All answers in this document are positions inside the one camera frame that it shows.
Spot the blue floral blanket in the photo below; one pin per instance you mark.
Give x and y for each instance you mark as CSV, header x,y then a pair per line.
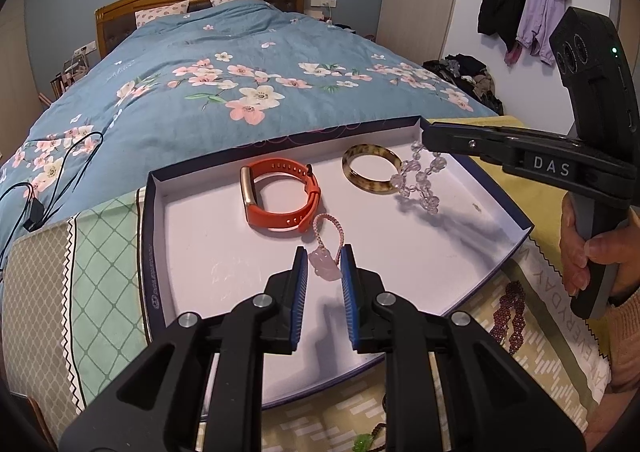
x,y
200,107

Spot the person's right forearm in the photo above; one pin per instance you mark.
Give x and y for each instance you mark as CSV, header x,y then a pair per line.
x,y
625,347

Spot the white tray with navy rim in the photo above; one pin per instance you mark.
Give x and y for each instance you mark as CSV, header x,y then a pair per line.
x,y
200,242

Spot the green lattice bed sheet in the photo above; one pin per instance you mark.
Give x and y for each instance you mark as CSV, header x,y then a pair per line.
x,y
100,282

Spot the tortoiseshell bangle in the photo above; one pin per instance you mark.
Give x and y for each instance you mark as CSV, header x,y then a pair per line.
x,y
367,186

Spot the pile of dark clothes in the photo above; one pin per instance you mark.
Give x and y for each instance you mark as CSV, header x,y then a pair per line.
x,y
465,75

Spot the black coat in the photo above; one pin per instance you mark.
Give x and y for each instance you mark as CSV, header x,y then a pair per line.
x,y
502,2

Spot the cosmetics on nightstand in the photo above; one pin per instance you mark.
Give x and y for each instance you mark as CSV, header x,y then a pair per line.
x,y
70,75

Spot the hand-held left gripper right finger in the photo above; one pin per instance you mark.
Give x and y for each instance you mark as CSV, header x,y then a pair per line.
x,y
348,292

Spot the yellow printed cloth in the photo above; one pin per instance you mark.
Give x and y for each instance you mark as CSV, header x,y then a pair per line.
x,y
550,357

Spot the pink garment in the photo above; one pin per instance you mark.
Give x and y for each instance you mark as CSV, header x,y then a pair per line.
x,y
512,55

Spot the white wall socket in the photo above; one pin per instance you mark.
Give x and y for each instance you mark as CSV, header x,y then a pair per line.
x,y
322,2

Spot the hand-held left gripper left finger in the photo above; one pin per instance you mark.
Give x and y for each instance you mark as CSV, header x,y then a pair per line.
x,y
300,292

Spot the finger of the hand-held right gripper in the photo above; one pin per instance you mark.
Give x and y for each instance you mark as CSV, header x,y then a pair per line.
x,y
460,145
465,127

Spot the orange smart band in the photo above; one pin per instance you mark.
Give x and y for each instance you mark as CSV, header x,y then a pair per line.
x,y
272,222

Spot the purple jacket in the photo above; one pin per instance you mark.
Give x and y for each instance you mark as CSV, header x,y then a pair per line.
x,y
542,7

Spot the person's right hand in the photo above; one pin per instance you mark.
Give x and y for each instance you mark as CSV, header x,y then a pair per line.
x,y
572,242

